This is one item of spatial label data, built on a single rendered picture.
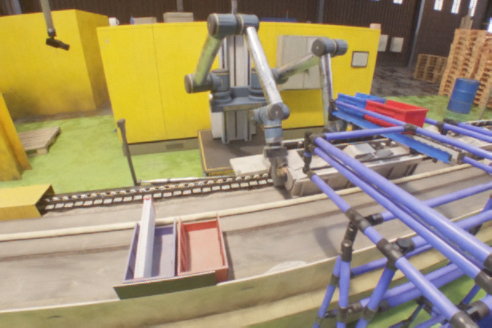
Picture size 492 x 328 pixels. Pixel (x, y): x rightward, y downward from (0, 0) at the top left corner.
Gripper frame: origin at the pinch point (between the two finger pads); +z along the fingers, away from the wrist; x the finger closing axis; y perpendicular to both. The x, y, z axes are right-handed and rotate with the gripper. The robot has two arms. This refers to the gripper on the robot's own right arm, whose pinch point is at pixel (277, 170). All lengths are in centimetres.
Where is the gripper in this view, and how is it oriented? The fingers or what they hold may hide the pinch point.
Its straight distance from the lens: 140.8
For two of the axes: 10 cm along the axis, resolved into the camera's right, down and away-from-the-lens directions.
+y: 2.0, 0.0, -9.8
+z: 1.0, 10.0, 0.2
